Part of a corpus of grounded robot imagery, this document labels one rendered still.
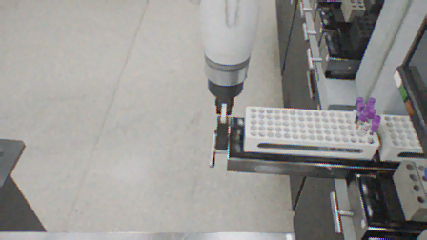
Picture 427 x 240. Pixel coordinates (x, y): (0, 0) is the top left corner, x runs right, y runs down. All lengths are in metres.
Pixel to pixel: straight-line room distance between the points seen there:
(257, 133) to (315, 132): 0.13
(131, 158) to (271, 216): 0.73
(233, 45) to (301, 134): 0.30
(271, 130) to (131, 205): 1.03
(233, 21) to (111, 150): 1.42
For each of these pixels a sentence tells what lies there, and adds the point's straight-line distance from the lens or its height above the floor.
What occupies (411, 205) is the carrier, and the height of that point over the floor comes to 0.86.
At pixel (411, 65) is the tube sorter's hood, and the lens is 0.89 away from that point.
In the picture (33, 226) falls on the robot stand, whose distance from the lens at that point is 1.36.
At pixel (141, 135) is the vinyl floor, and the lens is 2.01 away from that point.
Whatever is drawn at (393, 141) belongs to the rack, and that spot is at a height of 0.86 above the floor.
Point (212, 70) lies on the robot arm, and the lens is 0.73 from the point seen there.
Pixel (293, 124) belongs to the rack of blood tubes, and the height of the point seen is 0.86.
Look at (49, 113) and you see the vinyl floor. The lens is 2.25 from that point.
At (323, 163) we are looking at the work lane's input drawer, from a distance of 0.91.
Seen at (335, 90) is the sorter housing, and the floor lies 0.73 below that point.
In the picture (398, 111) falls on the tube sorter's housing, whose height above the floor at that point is 0.85.
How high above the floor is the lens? 1.50
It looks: 47 degrees down
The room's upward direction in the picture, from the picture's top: 2 degrees clockwise
